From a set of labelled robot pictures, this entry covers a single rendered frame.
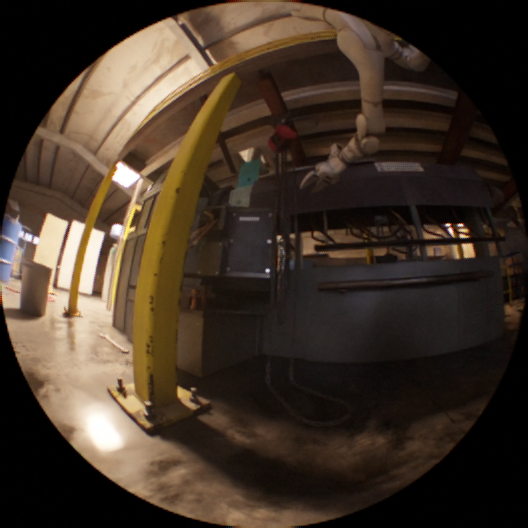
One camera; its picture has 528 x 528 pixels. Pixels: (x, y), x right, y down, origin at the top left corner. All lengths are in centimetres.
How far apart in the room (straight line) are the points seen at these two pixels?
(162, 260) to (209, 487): 49
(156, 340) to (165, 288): 13
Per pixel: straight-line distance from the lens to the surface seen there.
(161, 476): 39
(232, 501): 36
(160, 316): 49
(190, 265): 90
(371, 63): 59
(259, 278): 82
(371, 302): 116
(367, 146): 66
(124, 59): 663
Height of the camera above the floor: 31
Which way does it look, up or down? 15 degrees up
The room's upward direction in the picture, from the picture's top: 3 degrees clockwise
